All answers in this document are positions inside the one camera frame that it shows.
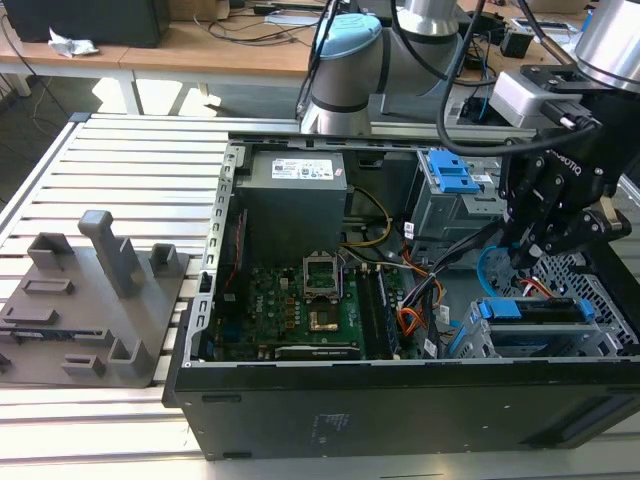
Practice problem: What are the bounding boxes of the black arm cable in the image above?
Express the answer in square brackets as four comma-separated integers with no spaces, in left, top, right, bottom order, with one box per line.
[435,0,604,156]

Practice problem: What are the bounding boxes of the hard disk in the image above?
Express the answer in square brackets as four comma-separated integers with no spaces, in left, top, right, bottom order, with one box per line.
[449,296,597,359]

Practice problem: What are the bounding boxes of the black graphics card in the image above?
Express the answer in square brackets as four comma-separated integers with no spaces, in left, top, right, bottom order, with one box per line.
[273,343,362,362]

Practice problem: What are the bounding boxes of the metal socket cover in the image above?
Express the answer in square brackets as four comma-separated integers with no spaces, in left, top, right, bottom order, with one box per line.
[301,253,342,302]

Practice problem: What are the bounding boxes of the red thin cable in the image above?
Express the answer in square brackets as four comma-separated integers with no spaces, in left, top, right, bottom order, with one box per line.
[223,208,250,292]

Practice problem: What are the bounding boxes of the black cable bundle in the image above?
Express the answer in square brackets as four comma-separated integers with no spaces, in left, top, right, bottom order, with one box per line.
[398,219,506,359]

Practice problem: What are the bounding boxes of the large black box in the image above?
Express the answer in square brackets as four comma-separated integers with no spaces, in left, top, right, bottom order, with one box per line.
[2,0,162,50]

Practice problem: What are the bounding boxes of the yellow and black power cable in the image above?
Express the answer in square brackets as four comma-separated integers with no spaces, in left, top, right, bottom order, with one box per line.
[341,185,393,249]

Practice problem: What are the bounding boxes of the grey plastic parts rack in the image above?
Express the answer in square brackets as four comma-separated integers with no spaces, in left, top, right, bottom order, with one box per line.
[0,209,191,389]

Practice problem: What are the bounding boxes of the grey metal disk bay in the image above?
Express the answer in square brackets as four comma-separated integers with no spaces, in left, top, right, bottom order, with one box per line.
[449,249,640,360]

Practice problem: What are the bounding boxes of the black open PC case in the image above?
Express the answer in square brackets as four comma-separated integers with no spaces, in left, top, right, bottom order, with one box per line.
[162,127,640,461]

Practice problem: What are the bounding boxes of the blue hanging cable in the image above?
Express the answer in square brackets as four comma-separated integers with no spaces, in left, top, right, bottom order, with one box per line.
[477,62,500,122]

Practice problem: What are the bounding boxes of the grey metal drive cage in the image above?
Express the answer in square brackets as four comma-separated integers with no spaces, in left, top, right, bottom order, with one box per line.
[405,147,507,242]

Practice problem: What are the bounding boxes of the crumpled white paper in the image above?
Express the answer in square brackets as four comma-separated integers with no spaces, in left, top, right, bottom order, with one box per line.
[46,27,101,59]

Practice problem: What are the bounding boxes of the CPU socket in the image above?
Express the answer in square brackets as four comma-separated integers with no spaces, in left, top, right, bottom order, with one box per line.
[307,308,342,335]

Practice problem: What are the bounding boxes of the orange and red disk wire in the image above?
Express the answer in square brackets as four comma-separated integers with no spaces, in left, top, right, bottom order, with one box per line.
[518,277,575,308]

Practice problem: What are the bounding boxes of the orange wire bundle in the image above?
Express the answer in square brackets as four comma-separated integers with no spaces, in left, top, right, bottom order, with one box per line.
[396,305,427,337]

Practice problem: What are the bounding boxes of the grey power supply unit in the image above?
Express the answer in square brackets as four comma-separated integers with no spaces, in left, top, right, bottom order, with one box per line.
[233,149,349,254]

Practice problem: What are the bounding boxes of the black RAM slot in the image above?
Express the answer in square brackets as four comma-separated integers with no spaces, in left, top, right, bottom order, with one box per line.
[355,267,384,359]
[375,269,401,357]

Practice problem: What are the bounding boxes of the small black device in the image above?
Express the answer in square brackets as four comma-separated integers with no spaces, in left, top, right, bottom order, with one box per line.
[499,28,535,60]

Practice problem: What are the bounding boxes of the black desk cable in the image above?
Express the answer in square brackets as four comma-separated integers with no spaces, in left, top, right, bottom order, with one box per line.
[205,12,324,50]

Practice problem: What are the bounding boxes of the green motherboard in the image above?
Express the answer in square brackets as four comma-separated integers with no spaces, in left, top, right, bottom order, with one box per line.
[209,249,401,362]

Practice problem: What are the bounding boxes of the wooden desk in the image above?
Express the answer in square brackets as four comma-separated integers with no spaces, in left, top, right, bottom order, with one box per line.
[0,0,591,107]

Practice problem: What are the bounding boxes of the blue plastic drive latch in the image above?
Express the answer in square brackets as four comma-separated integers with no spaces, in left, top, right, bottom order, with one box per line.
[427,148,482,195]

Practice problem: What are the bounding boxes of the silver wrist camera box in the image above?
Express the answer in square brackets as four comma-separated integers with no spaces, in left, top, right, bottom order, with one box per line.
[488,71,587,130]

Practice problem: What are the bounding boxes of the blue disk data wire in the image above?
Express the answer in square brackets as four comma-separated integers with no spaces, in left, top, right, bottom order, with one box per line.
[476,243,517,301]

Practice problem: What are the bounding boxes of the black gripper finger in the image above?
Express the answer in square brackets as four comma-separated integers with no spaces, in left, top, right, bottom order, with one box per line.
[528,206,635,262]
[497,151,562,270]

